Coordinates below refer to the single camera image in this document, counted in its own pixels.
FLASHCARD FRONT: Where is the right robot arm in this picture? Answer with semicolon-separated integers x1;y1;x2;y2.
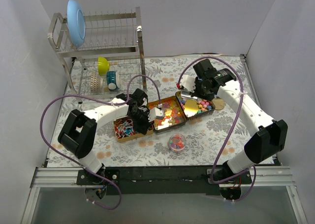
193;57;288;184

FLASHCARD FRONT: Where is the yellow-green bowl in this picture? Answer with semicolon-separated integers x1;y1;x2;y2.
97;57;110;76

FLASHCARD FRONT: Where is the patterned tape roll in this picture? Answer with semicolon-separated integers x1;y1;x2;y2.
90;72;103;93

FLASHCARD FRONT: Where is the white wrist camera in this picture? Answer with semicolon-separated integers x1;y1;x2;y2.
149;107;165;121
177;74;196;95

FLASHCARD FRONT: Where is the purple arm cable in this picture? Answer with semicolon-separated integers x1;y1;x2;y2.
176;56;257;202
40;74;162;210

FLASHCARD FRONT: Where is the teal and white cup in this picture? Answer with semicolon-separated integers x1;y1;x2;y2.
106;70;121;91

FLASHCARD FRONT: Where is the tin of colourful star candies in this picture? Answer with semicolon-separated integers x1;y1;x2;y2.
175;90;215;121

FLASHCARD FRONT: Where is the tin of gummy candies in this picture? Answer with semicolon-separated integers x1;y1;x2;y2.
154;96;187;134

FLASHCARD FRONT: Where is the black metal base rail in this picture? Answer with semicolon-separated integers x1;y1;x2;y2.
76;165;253;196

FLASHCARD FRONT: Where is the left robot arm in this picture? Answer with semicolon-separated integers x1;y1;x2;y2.
58;89;164;185

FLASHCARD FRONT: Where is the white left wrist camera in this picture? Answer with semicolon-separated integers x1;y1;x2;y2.
149;107;165;121

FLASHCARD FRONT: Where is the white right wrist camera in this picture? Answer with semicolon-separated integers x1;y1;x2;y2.
177;74;196;95

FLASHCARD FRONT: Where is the blue plate in rack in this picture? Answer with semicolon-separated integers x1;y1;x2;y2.
67;0;86;48

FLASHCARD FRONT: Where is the silver metal scoop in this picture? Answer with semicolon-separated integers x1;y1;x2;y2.
180;90;198;101

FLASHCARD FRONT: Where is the gold tin of candies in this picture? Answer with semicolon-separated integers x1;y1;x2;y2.
113;117;154;143

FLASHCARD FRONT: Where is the clear glass jar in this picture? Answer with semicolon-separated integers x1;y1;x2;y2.
167;133;186;153

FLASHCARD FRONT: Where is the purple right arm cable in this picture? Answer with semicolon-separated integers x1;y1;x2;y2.
176;56;257;202

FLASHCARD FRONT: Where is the gold round jar lid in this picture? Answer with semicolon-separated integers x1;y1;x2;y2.
212;97;225;110

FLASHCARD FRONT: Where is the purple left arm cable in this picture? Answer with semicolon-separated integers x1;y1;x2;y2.
40;74;162;210

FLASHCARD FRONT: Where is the steel dish rack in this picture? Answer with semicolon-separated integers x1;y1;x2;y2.
48;7;147;99

